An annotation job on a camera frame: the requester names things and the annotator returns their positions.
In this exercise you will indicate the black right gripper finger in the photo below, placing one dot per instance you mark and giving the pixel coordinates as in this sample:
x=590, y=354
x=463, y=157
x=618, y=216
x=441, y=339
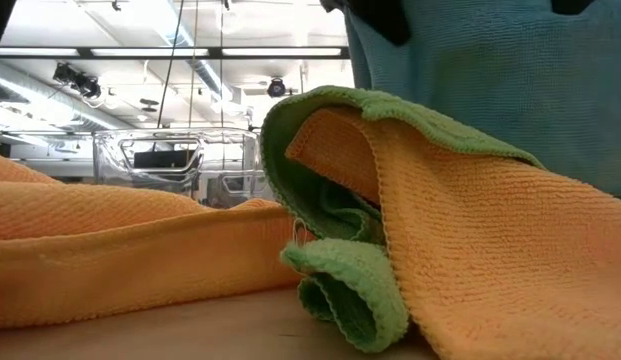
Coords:
x=572, y=5

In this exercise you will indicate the blue microfiber towel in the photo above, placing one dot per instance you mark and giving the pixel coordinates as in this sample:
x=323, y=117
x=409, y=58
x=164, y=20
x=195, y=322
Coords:
x=490, y=90

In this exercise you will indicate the green microfiber towel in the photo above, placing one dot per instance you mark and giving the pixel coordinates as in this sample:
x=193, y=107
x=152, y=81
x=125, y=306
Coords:
x=350, y=270

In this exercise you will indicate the orange microfiber towel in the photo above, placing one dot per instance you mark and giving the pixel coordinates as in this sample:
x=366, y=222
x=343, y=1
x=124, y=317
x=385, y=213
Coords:
x=490, y=260
x=140, y=260

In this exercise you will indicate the dark round ceiling fixture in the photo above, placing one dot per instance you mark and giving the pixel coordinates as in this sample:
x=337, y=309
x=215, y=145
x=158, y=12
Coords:
x=276, y=87

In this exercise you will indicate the dark ceiling disc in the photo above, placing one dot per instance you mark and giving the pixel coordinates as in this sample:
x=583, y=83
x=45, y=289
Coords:
x=149, y=102

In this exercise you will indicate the black track spotlight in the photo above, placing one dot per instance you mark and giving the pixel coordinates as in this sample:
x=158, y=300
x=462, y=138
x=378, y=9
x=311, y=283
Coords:
x=116, y=5

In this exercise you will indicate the clear plastic bin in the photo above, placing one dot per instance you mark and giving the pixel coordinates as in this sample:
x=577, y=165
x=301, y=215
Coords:
x=155, y=134

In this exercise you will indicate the black monitor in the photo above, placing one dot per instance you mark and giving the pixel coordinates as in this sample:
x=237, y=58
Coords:
x=165, y=159

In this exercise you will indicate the black ceiling-hung equipment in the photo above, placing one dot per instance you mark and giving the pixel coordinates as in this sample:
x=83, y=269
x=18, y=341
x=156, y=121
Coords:
x=77, y=80

